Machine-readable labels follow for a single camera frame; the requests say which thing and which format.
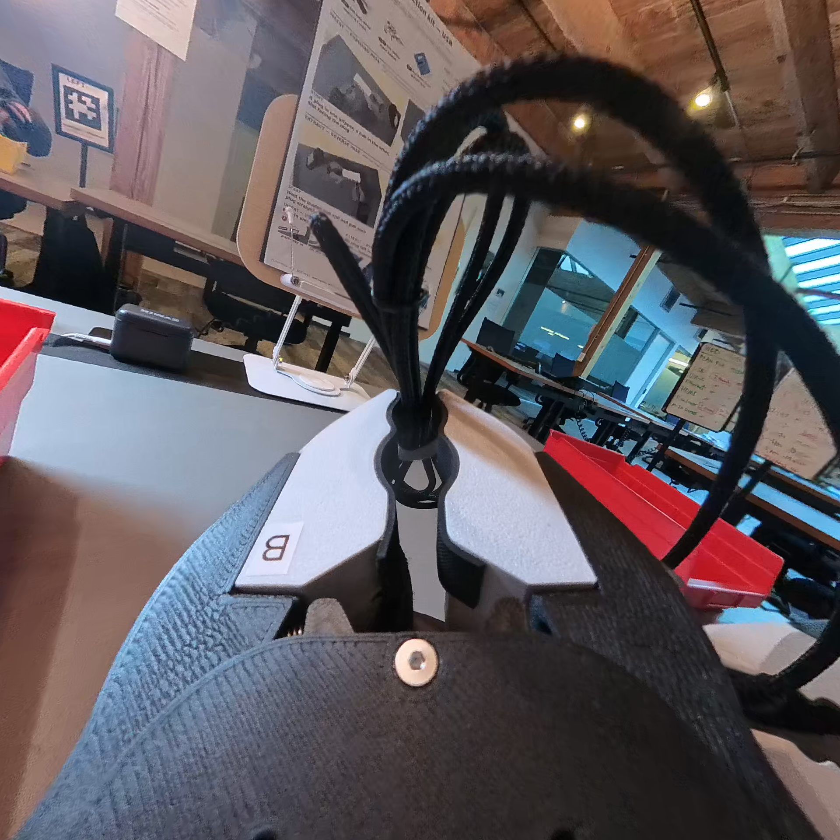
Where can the background desk with chairs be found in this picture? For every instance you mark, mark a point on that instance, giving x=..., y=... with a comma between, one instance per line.
x=558, y=380

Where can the wooden post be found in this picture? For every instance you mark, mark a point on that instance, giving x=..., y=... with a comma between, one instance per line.
x=141, y=151

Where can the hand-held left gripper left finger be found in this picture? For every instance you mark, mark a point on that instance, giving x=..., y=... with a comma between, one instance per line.
x=328, y=505

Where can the black box device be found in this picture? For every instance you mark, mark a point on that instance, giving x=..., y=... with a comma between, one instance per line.
x=151, y=338

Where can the black office chair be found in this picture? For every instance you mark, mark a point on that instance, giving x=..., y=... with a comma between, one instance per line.
x=256, y=308

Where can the whiteboard on stand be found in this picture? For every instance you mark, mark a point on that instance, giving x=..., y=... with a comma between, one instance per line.
x=705, y=387
x=797, y=426

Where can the instruction sign board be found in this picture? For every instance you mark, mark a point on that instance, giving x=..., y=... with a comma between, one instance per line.
x=367, y=131

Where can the red plastic bin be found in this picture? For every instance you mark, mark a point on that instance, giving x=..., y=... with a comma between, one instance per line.
x=656, y=512
x=19, y=367

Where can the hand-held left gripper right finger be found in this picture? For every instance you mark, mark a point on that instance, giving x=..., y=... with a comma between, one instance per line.
x=512, y=512

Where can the wooden table black legs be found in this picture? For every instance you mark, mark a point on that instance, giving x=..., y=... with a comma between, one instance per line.
x=157, y=220

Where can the code sign on pole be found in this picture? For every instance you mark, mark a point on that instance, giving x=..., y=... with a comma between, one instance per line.
x=84, y=108

